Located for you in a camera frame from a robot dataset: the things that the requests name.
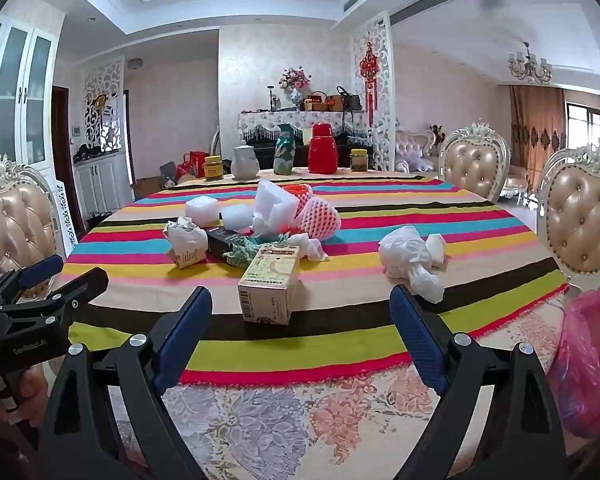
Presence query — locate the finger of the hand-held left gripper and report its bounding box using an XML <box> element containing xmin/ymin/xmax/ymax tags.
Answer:
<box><xmin>0</xmin><ymin>254</ymin><xmax>65</xmax><ymax>312</ymax></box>
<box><xmin>0</xmin><ymin>266</ymin><xmax>110</xmax><ymax>333</ymax></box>

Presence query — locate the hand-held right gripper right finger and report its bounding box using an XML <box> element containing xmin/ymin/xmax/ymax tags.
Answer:
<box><xmin>389</xmin><ymin>284</ymin><xmax>568</xmax><ymax>480</ymax></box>

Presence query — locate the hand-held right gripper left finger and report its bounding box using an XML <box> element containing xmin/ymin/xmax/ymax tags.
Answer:
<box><xmin>32</xmin><ymin>286</ymin><xmax>216</xmax><ymax>480</ymax></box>

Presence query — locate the white paper towel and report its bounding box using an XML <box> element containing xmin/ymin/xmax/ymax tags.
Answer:
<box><xmin>378</xmin><ymin>225</ymin><xmax>446</xmax><ymax>304</ymax></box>

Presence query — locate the white green tissue pack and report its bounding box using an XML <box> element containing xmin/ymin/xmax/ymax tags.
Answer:
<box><xmin>162</xmin><ymin>216</ymin><xmax>208</xmax><ymax>271</ymax></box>

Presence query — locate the beige cardboard box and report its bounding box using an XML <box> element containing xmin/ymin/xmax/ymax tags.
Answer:
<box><xmin>237</xmin><ymin>242</ymin><xmax>301</xmax><ymax>326</ymax></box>

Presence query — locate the white foam block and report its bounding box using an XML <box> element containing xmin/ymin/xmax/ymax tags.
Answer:
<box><xmin>186</xmin><ymin>197</ymin><xmax>223</xmax><ymax>225</ymax></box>
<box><xmin>221</xmin><ymin>206</ymin><xmax>255</xmax><ymax>233</ymax></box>

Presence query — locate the pink trash bag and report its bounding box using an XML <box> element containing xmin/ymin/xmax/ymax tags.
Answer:
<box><xmin>547</xmin><ymin>289</ymin><xmax>600</xmax><ymax>441</ymax></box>

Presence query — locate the person's left hand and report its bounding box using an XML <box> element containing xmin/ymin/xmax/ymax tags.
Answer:
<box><xmin>7</xmin><ymin>362</ymin><xmax>51</xmax><ymax>433</ymax></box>

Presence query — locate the beige tufted chair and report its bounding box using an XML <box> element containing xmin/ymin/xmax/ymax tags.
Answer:
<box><xmin>0</xmin><ymin>149</ymin><xmax>78</xmax><ymax>301</ymax></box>
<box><xmin>535</xmin><ymin>141</ymin><xmax>600</xmax><ymax>293</ymax></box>
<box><xmin>437</xmin><ymin>121</ymin><xmax>512</xmax><ymax>203</ymax></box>

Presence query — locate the small white lattice panel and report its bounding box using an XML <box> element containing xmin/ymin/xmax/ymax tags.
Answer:
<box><xmin>55</xmin><ymin>180</ymin><xmax>78</xmax><ymax>246</ymax></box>

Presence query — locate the striped tablecloth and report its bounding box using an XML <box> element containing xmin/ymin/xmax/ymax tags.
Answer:
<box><xmin>62</xmin><ymin>172</ymin><xmax>571</xmax><ymax>386</ymax></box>

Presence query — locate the low white cabinet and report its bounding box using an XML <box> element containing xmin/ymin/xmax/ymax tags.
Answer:
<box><xmin>74</xmin><ymin>152</ymin><xmax>131</xmax><ymax>216</ymax></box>

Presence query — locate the black box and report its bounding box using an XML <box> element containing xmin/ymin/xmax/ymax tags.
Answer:
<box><xmin>205</xmin><ymin>226</ymin><xmax>253</xmax><ymax>258</ymax></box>

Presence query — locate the dark wooden door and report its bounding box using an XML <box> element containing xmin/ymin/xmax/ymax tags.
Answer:
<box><xmin>51</xmin><ymin>85</ymin><xmax>88</xmax><ymax>233</ymax></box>

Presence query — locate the crumpled white tissue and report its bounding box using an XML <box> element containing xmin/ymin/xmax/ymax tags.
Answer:
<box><xmin>275</xmin><ymin>232</ymin><xmax>330</xmax><ymax>262</ymax></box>

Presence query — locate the pink foam fruit net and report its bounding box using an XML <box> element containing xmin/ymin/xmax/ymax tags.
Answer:
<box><xmin>291</xmin><ymin>195</ymin><xmax>342</xmax><ymax>238</ymax></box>

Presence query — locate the white lattice screen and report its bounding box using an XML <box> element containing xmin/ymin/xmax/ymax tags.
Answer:
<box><xmin>82</xmin><ymin>56</ymin><xmax>127</xmax><ymax>153</ymax></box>
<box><xmin>349</xmin><ymin>16</ymin><xmax>397</xmax><ymax>173</ymax></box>

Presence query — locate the white foam sheet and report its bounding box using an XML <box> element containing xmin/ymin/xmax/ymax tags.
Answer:
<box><xmin>252</xmin><ymin>179</ymin><xmax>301</xmax><ymax>238</ymax></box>

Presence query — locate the red box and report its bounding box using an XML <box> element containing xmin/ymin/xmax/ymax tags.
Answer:
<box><xmin>187</xmin><ymin>150</ymin><xmax>208</xmax><ymax>178</ymax></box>

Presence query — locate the tall white glass-door cabinet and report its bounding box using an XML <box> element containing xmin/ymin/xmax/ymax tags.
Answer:
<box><xmin>0</xmin><ymin>15</ymin><xmax>66</xmax><ymax>171</ymax></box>

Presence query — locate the white teapot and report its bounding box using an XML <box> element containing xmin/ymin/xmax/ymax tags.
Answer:
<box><xmin>230</xmin><ymin>142</ymin><xmax>261</xmax><ymax>180</ymax></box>

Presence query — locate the pink sofa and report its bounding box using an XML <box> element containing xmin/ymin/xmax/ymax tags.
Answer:
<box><xmin>394</xmin><ymin>122</ymin><xmax>448</xmax><ymax>173</ymax></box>

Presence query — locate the red thermos jug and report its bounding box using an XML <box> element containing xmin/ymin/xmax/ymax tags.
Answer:
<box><xmin>307</xmin><ymin>122</ymin><xmax>339</xmax><ymax>174</ymax></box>

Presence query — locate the green vase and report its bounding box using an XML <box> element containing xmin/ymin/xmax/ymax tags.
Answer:
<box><xmin>273</xmin><ymin>124</ymin><xmax>297</xmax><ymax>176</ymax></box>

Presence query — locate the dark sideboard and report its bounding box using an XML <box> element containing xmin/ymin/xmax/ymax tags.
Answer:
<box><xmin>250</xmin><ymin>130</ymin><xmax>376</xmax><ymax>171</ymax></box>

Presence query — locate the brown curtain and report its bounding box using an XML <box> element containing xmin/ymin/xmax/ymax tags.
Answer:
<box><xmin>509</xmin><ymin>85</ymin><xmax>566</xmax><ymax>196</ymax></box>

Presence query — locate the dark handbag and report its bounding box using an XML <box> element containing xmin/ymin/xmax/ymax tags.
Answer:
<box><xmin>336</xmin><ymin>86</ymin><xmax>363</xmax><ymax>112</ymax></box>

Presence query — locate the white lace runner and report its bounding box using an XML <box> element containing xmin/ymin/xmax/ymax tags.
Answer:
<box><xmin>236</xmin><ymin>110</ymin><xmax>376</xmax><ymax>143</ymax></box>

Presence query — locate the window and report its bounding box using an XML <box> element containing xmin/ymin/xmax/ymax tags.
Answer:
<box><xmin>565</xmin><ymin>102</ymin><xmax>600</xmax><ymax>141</ymax></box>

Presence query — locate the red knot ornament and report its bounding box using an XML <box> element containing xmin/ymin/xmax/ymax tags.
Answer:
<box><xmin>359</xmin><ymin>42</ymin><xmax>381</xmax><ymax>112</ymax></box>

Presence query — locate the flower bouquet in vase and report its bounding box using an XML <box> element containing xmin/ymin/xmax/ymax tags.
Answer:
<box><xmin>279</xmin><ymin>66</ymin><xmax>313</xmax><ymax>108</ymax></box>

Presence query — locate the chandelier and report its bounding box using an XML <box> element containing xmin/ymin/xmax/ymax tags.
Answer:
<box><xmin>507</xmin><ymin>41</ymin><xmax>553</xmax><ymax>85</ymax></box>

